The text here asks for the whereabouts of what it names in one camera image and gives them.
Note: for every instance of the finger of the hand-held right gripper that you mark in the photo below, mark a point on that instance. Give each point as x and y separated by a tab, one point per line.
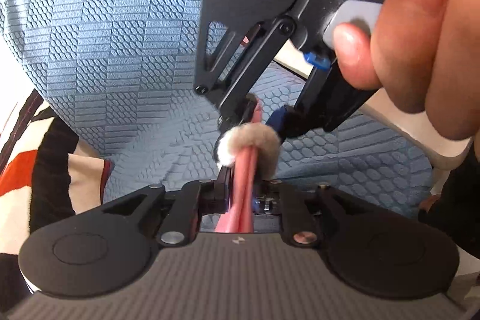
258	59
330	106

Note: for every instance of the pink paper sheet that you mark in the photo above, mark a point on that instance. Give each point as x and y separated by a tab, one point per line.
243	192

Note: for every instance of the striped fleece blanket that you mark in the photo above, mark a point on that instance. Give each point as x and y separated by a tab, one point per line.
22	170

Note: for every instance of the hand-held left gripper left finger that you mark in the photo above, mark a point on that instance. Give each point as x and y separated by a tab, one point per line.
225	192

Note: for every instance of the person's right hand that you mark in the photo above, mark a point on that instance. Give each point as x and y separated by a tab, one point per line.
431	24

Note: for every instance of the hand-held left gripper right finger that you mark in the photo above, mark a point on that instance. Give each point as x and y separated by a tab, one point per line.
266	200

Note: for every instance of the blue textured cushion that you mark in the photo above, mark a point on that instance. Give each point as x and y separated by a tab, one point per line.
112	42

